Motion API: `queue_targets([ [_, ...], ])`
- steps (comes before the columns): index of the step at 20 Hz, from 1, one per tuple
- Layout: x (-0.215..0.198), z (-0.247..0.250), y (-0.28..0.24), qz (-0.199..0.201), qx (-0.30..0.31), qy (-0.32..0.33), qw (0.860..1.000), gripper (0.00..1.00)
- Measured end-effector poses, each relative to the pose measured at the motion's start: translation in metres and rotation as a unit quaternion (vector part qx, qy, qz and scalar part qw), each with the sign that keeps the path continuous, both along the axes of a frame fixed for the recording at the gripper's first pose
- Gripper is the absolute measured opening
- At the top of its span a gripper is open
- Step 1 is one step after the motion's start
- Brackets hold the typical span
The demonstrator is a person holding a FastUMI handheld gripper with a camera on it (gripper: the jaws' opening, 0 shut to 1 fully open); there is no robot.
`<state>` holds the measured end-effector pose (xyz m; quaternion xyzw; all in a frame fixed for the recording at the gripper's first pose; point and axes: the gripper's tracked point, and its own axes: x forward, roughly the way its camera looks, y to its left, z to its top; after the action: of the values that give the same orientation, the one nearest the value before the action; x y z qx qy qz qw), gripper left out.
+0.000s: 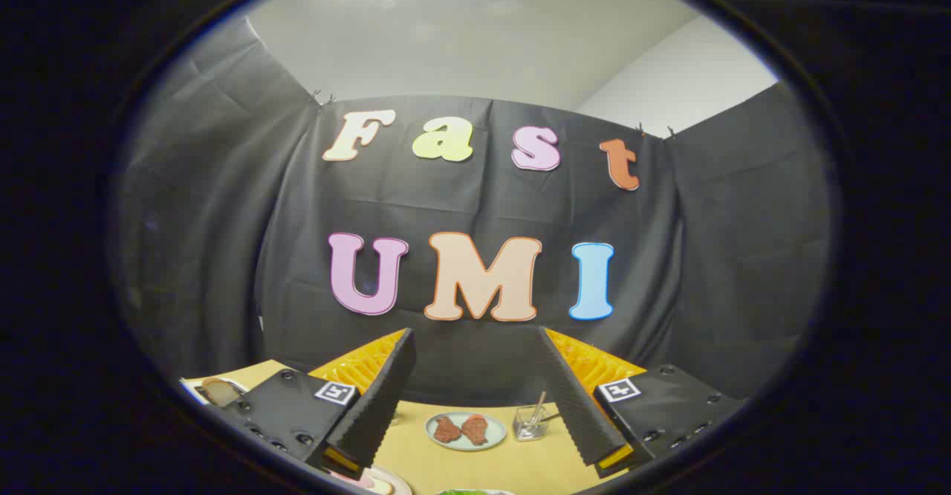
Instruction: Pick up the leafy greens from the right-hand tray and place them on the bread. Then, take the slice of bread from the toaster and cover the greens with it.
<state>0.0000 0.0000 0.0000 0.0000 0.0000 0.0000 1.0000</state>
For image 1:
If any wire utensil basket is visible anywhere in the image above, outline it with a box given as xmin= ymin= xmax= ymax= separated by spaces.
xmin=513 ymin=404 xmax=551 ymax=441

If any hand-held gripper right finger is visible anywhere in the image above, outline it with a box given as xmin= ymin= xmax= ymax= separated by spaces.
xmin=536 ymin=326 xmax=746 ymax=479

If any white toaster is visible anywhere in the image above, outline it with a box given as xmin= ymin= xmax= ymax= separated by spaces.
xmin=181 ymin=378 xmax=250 ymax=407

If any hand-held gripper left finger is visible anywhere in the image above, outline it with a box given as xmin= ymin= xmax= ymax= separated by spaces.
xmin=221 ymin=328 xmax=417 ymax=481

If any toasted bread slice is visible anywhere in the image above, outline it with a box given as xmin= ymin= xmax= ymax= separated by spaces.
xmin=201 ymin=378 xmax=237 ymax=407

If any brown meat piece orange edge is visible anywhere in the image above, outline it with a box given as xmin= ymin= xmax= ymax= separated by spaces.
xmin=461 ymin=414 xmax=490 ymax=447

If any grey round plate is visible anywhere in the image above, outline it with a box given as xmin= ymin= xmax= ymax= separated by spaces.
xmin=331 ymin=465 xmax=414 ymax=495

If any teal oval plate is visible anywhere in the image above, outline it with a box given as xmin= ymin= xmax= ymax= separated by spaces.
xmin=425 ymin=411 xmax=507 ymax=452

